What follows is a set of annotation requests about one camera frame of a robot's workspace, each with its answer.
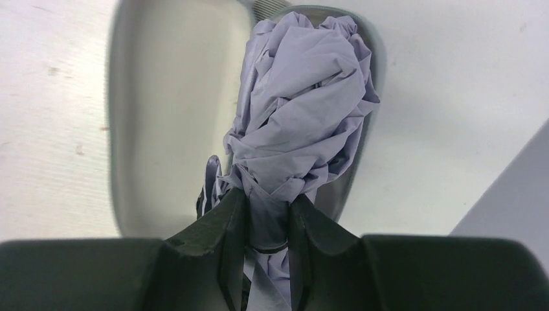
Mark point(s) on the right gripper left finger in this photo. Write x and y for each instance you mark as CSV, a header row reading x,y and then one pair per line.
x,y
200,268

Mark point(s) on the lavender folding umbrella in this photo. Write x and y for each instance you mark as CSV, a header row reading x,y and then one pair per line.
x,y
305,93

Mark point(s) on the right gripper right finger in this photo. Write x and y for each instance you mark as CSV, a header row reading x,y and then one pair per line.
x,y
332,269

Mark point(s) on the lavender umbrella case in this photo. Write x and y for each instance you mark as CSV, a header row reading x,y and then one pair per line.
x,y
172,88

